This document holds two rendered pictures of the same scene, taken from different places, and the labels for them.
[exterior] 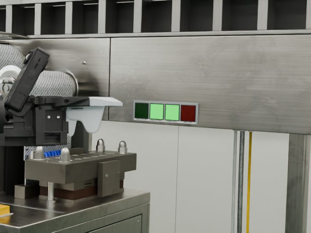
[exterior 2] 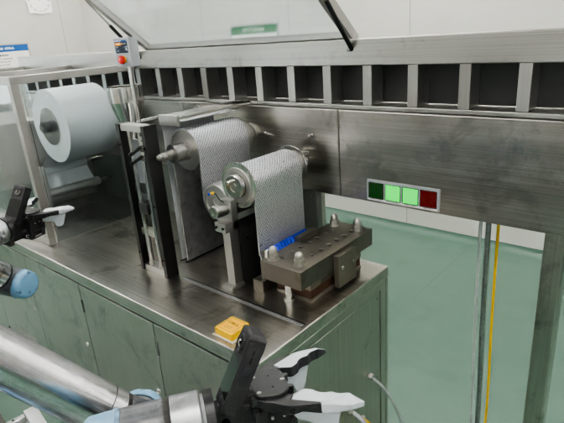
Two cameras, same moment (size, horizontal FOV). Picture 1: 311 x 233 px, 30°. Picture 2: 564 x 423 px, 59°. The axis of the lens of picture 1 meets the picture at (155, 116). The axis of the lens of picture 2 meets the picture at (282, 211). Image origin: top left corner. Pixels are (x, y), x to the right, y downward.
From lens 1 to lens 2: 0.61 m
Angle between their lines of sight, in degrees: 20
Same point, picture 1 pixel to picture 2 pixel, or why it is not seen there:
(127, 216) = (366, 300)
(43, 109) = (265, 412)
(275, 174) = not seen: hidden behind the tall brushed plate
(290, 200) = (545, 285)
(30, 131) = not seen: outside the picture
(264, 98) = (521, 193)
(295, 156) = (553, 242)
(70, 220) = (309, 332)
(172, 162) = not seen: hidden behind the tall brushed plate
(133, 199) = (371, 282)
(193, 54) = (434, 135)
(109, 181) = (346, 271)
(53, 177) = (289, 282)
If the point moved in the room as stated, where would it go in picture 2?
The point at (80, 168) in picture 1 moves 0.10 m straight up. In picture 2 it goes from (315, 269) to (314, 239)
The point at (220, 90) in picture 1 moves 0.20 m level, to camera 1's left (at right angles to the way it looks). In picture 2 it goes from (466, 178) to (394, 180)
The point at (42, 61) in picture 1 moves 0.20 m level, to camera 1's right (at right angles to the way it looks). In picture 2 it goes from (258, 354) to (419, 362)
